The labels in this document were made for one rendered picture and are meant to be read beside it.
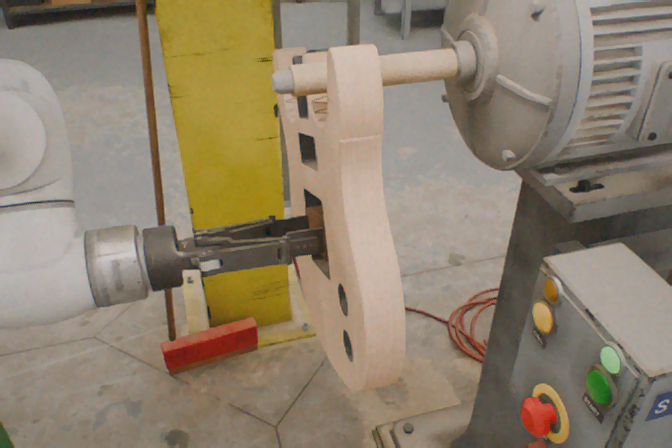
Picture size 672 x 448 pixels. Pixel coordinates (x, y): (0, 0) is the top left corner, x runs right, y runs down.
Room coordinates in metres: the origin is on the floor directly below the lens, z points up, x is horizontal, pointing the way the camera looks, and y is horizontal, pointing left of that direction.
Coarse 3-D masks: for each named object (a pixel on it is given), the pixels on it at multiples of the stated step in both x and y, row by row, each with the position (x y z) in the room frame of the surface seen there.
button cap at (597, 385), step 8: (592, 376) 0.35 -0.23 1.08; (600, 376) 0.34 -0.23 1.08; (592, 384) 0.35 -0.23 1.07; (600, 384) 0.34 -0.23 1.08; (608, 384) 0.33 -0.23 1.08; (592, 392) 0.34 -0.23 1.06; (600, 392) 0.33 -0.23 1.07; (608, 392) 0.33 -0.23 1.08; (600, 400) 0.33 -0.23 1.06; (608, 400) 0.33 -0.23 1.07
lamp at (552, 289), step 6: (552, 276) 0.43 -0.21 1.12; (546, 282) 0.43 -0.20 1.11; (552, 282) 0.43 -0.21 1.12; (558, 282) 0.42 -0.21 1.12; (546, 288) 0.43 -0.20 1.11; (552, 288) 0.42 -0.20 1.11; (558, 288) 0.42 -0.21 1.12; (546, 294) 0.43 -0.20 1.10; (552, 294) 0.42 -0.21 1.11; (558, 294) 0.42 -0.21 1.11; (552, 300) 0.42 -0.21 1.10; (558, 300) 0.41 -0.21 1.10
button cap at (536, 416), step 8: (528, 400) 0.39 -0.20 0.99; (536, 400) 0.39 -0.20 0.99; (528, 408) 0.38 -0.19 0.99; (536, 408) 0.38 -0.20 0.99; (544, 408) 0.38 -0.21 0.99; (552, 408) 0.38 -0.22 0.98; (528, 416) 0.38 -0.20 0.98; (536, 416) 0.37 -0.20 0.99; (544, 416) 0.37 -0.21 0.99; (552, 416) 0.38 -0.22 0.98; (528, 424) 0.37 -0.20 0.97; (536, 424) 0.37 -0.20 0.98; (544, 424) 0.36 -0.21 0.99; (536, 432) 0.36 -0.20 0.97; (544, 432) 0.36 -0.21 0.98
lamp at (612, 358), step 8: (608, 344) 0.35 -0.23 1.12; (600, 352) 0.35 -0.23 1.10; (608, 352) 0.34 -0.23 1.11; (616, 352) 0.34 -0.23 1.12; (608, 360) 0.34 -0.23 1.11; (616, 360) 0.33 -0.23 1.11; (624, 360) 0.33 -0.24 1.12; (608, 368) 0.34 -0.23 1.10; (616, 368) 0.33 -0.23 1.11; (624, 368) 0.33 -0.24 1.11
